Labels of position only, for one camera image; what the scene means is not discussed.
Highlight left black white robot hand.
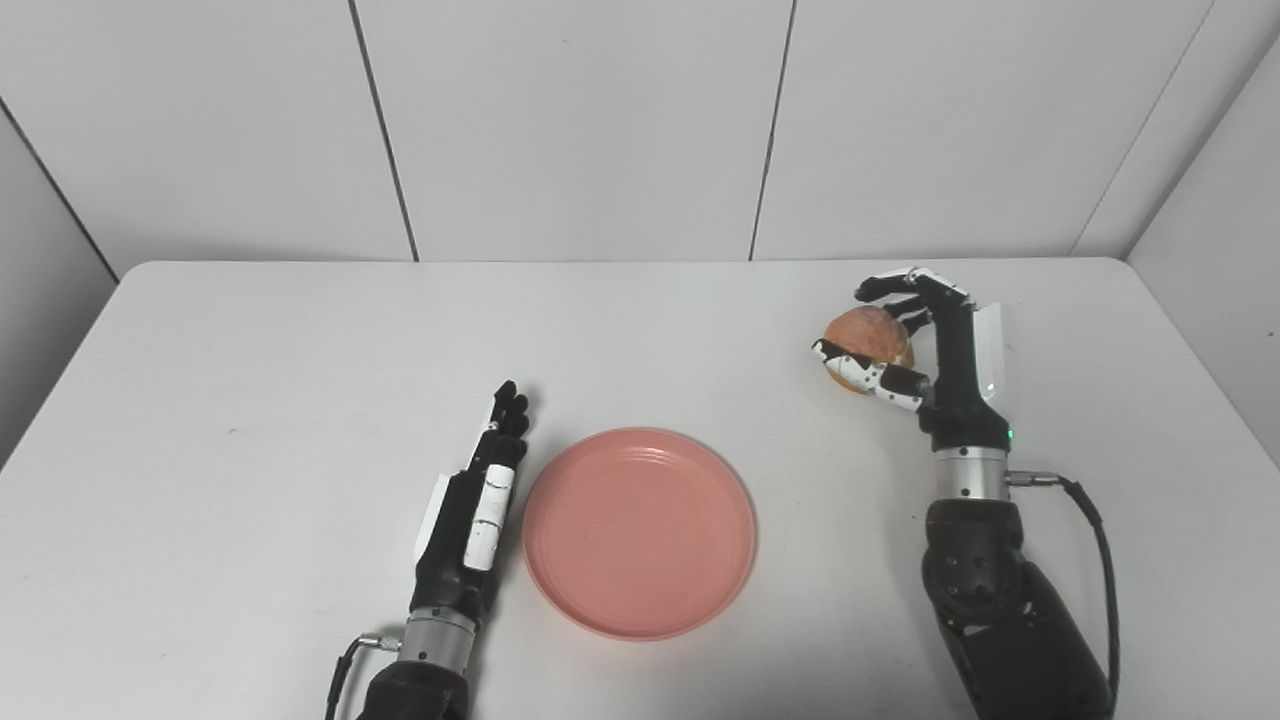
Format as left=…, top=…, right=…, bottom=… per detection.
left=411, top=380, right=530, bottom=627

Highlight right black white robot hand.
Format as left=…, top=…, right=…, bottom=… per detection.
left=812, top=267, right=1013, bottom=453

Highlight cream puff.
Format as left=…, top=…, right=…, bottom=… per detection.
left=822, top=306, right=916, bottom=395

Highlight pink plate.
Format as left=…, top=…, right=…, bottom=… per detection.
left=522, top=427, right=758, bottom=641

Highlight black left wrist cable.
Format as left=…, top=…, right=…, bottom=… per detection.
left=323, top=632, right=403, bottom=720

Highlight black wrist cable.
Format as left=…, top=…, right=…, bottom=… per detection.
left=1006, top=470, right=1121, bottom=701
left=323, top=632, right=403, bottom=720

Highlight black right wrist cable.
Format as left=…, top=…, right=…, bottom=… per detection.
left=1006, top=470, right=1121, bottom=701

